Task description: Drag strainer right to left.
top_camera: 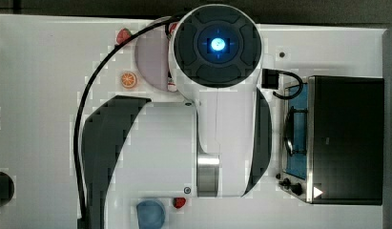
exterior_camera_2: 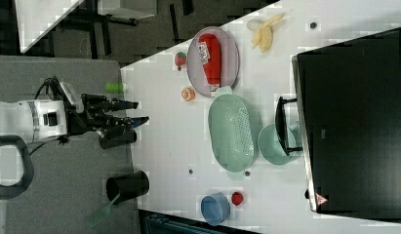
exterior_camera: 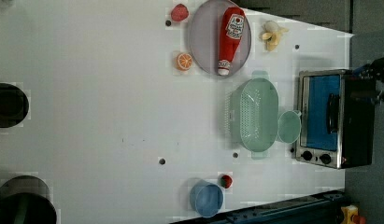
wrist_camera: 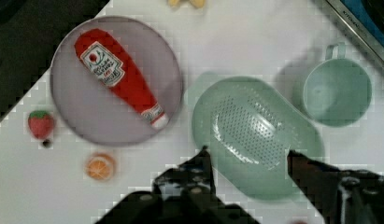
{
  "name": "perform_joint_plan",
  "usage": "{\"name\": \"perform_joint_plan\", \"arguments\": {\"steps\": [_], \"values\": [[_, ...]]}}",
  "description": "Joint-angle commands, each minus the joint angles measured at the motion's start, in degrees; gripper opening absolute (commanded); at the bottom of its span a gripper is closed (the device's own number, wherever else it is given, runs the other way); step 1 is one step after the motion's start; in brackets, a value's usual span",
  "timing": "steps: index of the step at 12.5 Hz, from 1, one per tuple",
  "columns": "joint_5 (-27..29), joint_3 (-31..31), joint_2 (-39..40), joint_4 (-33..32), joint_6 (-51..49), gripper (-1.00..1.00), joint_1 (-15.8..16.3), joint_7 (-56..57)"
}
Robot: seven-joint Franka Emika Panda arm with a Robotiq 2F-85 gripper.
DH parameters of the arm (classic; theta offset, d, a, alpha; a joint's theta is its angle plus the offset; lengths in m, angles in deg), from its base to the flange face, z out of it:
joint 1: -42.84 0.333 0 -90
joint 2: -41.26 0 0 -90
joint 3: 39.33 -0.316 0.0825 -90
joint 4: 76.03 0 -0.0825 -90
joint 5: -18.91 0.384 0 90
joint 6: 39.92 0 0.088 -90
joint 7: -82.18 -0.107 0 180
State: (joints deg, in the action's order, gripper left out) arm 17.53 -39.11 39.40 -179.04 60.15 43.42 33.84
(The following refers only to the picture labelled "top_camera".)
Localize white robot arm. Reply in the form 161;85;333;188
80;5;272;229

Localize blue plastic cup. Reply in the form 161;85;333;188
136;199;166;229

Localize red ketchup bottle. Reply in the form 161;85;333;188
167;22;177;92

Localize toy orange slice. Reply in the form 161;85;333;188
121;73;137;89

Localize pink toy strawberry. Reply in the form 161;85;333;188
116;28;132;45

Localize red toy strawberry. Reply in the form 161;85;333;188
173;198;186;209

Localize grey round plate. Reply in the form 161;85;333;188
134;25;170;92

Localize black toaster oven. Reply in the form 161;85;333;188
277;75;384;205

